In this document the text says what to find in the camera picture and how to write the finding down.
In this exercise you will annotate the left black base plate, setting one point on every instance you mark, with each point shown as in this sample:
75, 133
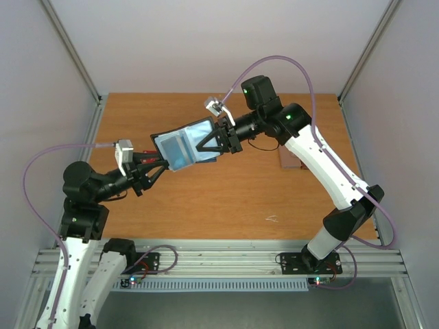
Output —
149, 264

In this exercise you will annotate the circuit board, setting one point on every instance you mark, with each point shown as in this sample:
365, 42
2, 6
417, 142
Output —
318, 281
130, 282

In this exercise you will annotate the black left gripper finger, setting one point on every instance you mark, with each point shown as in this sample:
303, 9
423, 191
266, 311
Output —
137, 156
154, 170

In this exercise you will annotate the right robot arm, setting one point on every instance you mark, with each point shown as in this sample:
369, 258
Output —
355, 201

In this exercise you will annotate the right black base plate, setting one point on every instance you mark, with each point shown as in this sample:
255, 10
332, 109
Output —
292, 264

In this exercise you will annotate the left circuit board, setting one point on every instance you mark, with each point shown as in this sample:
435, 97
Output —
130, 282

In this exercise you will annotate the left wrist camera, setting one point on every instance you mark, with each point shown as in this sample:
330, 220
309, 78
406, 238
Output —
123, 153

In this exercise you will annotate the aluminium rail frame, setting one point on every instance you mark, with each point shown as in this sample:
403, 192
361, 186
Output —
259, 258

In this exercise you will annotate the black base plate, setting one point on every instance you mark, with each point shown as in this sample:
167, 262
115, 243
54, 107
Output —
292, 264
149, 264

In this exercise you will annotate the black leather card holder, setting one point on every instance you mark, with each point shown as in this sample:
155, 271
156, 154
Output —
178, 147

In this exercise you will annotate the beige leather card holder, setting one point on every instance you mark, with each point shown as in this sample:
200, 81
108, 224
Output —
288, 160

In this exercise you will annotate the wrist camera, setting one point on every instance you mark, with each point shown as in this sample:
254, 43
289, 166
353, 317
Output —
218, 108
123, 153

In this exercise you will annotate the grey slotted cable duct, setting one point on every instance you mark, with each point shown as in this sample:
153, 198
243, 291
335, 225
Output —
192, 285

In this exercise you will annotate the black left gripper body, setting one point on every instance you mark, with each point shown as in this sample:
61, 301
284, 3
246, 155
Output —
135, 177

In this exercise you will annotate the red credit card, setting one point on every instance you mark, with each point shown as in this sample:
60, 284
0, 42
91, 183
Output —
150, 156

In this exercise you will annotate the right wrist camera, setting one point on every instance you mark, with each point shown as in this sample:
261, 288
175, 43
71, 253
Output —
218, 108

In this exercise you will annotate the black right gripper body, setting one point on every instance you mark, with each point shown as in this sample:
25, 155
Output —
230, 136

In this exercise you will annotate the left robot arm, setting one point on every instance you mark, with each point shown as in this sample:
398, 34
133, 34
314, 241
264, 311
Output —
75, 300

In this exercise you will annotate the right circuit board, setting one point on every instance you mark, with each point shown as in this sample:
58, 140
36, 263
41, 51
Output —
318, 281

